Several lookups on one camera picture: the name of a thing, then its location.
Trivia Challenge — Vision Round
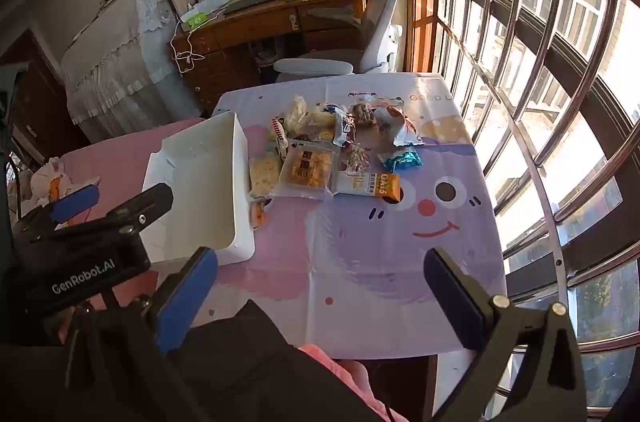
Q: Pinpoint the metal window grille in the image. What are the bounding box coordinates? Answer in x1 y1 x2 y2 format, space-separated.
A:
434 0 640 422

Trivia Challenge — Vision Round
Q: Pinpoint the green tissue pack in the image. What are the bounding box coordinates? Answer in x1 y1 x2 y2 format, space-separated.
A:
179 9 211 31

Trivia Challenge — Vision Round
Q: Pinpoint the pink bed sheet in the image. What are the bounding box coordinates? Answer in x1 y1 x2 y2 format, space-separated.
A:
50 117 207 214

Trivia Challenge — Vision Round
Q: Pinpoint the printed blanket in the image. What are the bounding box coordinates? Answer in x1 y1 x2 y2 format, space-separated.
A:
29 156 102 209

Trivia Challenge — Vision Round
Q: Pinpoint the yellow cracker packet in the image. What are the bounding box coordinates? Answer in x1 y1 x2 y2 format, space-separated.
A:
276 146 336 199

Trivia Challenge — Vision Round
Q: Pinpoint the white plastic bin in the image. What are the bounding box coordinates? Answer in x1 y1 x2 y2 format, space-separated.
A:
141 111 256 267

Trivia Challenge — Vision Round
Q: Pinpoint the red white striped packet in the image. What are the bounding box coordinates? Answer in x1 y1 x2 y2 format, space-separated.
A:
269 115 289 154

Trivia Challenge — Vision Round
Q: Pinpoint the puffed rice packet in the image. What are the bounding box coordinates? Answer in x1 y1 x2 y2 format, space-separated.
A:
289 96 309 126

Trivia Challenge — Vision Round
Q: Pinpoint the printed cartoon tablecloth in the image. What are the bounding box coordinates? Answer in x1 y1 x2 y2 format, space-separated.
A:
190 72 508 360

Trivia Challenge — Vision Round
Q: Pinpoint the white cake packet blue print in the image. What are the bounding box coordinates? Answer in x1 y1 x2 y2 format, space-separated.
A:
302 102 351 146

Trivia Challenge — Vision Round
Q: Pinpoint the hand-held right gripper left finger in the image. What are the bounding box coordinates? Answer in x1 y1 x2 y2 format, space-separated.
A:
65 246 219 422

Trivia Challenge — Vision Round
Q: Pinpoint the clear nut cluster packet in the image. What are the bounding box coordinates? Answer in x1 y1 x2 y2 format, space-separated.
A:
349 102 377 129

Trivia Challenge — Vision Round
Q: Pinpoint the orange white snack bar packet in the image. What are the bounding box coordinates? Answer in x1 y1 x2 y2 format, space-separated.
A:
334 171 402 204

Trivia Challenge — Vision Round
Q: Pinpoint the pale rice cracker packet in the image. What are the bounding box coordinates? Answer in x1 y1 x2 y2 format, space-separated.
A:
248 154 282 199

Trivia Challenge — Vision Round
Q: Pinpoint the blue foil candy packet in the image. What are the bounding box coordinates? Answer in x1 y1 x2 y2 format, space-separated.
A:
377 149 424 173

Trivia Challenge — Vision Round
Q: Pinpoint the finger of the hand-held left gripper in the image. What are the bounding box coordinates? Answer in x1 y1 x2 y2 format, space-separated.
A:
49 183 102 225
102 182 175 236

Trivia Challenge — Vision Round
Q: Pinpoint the dark cloth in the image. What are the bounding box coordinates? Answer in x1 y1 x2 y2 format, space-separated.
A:
172 301 392 422

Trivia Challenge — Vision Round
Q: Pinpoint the wooden desk with drawers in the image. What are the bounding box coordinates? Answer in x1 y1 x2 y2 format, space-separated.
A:
171 0 369 114

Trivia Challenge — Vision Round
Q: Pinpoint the clear packet of dried strips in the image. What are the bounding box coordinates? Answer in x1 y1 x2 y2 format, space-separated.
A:
342 142 372 173

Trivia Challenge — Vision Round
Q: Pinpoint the white lace furniture cover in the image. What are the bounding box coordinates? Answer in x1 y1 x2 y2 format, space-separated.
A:
60 0 202 144

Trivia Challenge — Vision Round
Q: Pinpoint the white cable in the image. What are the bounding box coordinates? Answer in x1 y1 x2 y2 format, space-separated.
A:
168 19 209 76

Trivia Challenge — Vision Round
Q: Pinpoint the pink fuzzy garment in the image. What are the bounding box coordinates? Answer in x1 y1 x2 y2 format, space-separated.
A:
299 343 375 408

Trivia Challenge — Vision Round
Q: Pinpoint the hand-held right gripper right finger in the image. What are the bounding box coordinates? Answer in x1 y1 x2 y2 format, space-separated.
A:
424 246 587 422

